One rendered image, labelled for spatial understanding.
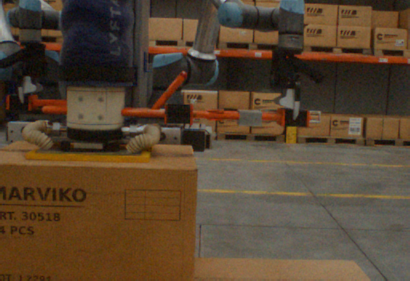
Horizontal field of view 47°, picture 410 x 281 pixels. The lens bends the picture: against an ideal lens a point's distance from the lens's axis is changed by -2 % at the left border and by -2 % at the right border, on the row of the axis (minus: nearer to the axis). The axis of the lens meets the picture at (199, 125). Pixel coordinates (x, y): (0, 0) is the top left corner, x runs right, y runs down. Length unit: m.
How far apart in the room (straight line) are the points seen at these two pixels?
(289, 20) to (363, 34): 7.51
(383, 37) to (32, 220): 8.17
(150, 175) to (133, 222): 0.14
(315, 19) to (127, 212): 7.68
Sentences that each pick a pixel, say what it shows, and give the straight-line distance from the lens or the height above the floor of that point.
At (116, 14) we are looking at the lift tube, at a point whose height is 1.35.
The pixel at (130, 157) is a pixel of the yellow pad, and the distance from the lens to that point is 1.34.
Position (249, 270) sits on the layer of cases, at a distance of 1.69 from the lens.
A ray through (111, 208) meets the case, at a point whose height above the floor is 0.83.
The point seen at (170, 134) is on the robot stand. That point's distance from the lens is 1.73.
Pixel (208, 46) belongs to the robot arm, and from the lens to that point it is 1.90.
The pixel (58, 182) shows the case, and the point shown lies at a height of 0.90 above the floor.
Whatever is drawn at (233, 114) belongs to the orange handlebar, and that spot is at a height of 1.08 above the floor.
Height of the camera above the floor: 1.20
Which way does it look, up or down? 6 degrees down
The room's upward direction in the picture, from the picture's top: 2 degrees clockwise
